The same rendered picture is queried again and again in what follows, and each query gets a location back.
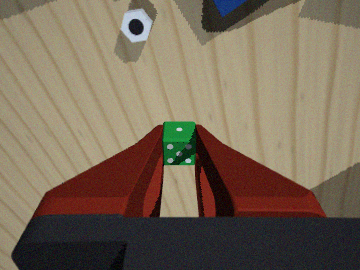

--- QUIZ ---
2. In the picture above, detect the blue block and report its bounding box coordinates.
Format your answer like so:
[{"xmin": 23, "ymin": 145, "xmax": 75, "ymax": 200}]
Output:
[{"xmin": 213, "ymin": 0, "xmax": 247, "ymax": 17}]

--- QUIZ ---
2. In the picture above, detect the green die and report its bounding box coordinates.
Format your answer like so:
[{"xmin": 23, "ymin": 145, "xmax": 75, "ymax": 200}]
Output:
[{"xmin": 162, "ymin": 121, "xmax": 196, "ymax": 165}]

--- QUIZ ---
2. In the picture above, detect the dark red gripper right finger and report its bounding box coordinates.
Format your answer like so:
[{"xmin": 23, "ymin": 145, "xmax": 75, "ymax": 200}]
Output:
[{"xmin": 195, "ymin": 125, "xmax": 327, "ymax": 218}]

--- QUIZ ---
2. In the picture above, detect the white hex nut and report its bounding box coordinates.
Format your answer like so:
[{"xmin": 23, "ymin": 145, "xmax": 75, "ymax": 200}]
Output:
[{"xmin": 121, "ymin": 8, "xmax": 153, "ymax": 42}]

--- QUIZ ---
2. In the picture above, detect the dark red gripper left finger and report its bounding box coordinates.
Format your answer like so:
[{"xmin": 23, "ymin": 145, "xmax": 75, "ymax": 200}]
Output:
[{"xmin": 29, "ymin": 125, "xmax": 164, "ymax": 222}]

